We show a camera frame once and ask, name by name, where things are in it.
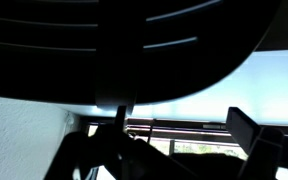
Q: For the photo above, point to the black slatted office chair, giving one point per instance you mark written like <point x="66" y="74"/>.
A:
<point x="44" y="73"/>

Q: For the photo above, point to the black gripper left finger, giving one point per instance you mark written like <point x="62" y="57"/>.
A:
<point x="84" y="156"/>

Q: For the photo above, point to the dark window frame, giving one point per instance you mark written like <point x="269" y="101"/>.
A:
<point x="190" y="128"/>

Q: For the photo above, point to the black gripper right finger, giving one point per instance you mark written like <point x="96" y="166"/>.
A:
<point x="267" y="153"/>

